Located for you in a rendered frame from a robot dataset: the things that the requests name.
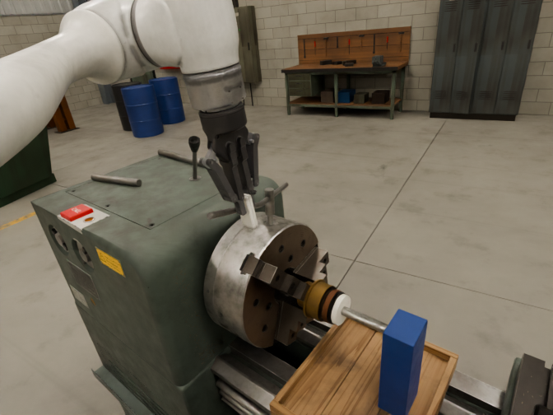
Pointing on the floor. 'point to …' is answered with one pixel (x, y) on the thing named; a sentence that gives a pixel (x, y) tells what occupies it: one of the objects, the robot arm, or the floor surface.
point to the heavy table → (62, 118)
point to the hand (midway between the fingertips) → (246, 211)
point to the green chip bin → (26, 170)
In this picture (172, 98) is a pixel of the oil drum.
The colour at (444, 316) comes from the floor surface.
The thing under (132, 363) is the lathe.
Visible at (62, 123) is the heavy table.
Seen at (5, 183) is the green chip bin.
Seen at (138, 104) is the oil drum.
